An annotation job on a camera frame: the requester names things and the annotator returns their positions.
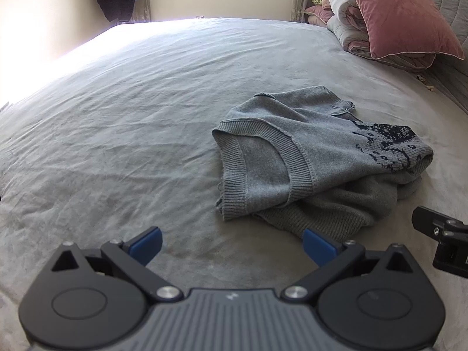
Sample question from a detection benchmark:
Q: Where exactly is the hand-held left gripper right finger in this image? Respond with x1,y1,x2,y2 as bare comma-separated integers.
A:
281,228,417,304

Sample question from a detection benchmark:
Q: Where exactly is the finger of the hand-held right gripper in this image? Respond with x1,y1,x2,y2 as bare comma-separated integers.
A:
411,207,457,241

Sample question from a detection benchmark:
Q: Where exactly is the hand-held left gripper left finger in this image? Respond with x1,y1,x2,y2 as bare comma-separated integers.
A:
51,226,183,302

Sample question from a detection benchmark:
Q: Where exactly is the grey knit sweater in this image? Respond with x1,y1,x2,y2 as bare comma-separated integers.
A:
213,86,434,240

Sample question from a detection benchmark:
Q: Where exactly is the bed with grey sheet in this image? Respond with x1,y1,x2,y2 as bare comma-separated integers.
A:
0,16,468,351

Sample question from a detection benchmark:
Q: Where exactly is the small beige trinket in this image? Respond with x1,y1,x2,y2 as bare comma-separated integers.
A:
415,73,434,92

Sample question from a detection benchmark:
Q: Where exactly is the grey quilted headboard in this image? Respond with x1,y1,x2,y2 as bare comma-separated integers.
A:
413,0,468,114

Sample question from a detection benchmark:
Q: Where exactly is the folded grey pink quilt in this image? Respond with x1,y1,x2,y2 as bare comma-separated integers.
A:
326,0,437,72

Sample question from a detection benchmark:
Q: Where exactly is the large pink velvet pillow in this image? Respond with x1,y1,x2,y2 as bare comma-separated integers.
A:
340,0,466,60

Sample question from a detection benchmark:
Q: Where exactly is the beige lace curtain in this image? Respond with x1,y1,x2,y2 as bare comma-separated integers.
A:
131,0,152,23

